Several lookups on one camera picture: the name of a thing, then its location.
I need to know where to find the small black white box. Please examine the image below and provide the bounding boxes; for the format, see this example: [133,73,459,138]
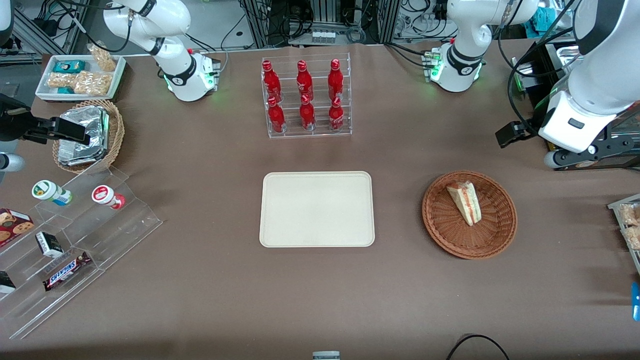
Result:
[35,231,64,259]

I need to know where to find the grey tray with snacks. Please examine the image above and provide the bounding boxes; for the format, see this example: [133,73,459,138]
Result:
[607,194,640,276]

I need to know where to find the clear bag of puffed snacks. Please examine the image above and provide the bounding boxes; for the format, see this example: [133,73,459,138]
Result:
[619,202,640,251]

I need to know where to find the white snack tray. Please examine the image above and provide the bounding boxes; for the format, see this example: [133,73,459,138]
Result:
[35,54,127,102]

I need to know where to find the light tan wicker basket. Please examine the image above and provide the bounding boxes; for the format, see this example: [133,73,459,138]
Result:
[52,99,125,174]

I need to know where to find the black cable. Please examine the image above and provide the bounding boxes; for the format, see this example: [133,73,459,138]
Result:
[446,334,510,360]

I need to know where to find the clear bag of crackers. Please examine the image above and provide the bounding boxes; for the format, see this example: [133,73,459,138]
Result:
[47,72,77,90]
[87,44,117,72]
[74,71,114,96]

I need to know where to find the beige rectangular tray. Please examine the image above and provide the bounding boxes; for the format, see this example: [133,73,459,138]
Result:
[259,171,375,248]

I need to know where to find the clear acrylic stepped shelf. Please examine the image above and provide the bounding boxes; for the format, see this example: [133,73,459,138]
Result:
[0,166,164,341]

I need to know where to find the green lid yogurt bottle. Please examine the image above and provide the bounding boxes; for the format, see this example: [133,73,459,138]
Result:
[32,180,73,207]

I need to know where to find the brown wicker basket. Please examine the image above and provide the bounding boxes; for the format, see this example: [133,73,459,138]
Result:
[422,170,518,260]

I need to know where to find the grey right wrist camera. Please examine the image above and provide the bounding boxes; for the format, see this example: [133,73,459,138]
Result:
[0,152,26,173]

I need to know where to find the red drink bottle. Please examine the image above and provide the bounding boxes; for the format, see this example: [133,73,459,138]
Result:
[299,94,317,132]
[267,96,286,134]
[296,60,314,100]
[328,59,345,100]
[328,96,345,133]
[262,60,282,102]

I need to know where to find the triangle sandwich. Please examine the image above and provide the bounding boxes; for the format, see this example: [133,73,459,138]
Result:
[446,181,482,227]

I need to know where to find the teal snack box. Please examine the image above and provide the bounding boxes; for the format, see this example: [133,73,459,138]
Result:
[53,60,86,74]

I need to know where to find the black hot food display case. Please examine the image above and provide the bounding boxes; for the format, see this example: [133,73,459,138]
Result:
[511,42,640,172]

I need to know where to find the red cookie box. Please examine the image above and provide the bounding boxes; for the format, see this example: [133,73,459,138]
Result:
[0,208,35,248]

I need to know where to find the red lid yogurt bottle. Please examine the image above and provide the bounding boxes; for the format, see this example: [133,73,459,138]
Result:
[91,185,126,210]

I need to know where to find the foil wrapped package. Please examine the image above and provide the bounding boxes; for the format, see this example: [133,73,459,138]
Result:
[58,137,109,167]
[59,106,110,143]

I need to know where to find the clear acrylic bottle rack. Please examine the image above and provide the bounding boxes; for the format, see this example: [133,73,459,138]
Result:
[261,52,353,139]

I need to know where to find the Snickers chocolate bar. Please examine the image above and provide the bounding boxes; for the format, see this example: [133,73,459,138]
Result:
[43,251,93,292]

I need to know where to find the steel food pan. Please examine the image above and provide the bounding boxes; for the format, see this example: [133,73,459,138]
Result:
[556,45,583,68]

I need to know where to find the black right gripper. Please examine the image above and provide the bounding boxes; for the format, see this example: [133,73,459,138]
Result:
[0,94,91,146]

